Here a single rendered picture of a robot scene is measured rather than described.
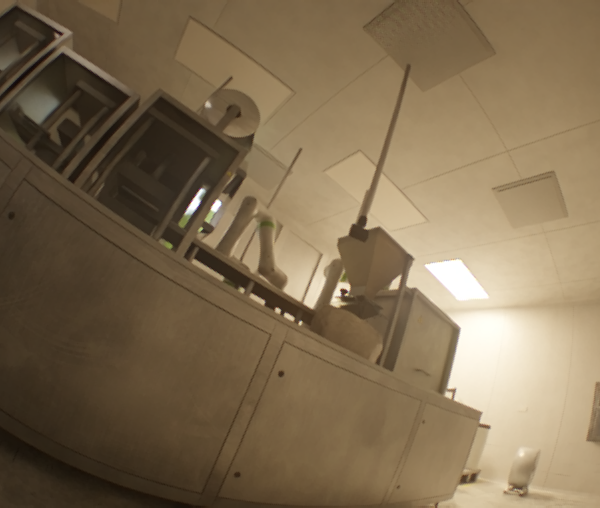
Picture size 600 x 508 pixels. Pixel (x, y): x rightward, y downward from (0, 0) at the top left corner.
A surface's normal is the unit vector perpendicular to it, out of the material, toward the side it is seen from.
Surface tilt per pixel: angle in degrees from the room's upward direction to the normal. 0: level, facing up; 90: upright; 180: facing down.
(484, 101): 180
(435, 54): 180
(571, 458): 90
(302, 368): 90
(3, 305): 90
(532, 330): 90
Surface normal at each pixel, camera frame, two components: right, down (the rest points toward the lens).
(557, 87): -0.36, 0.84
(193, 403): 0.55, -0.15
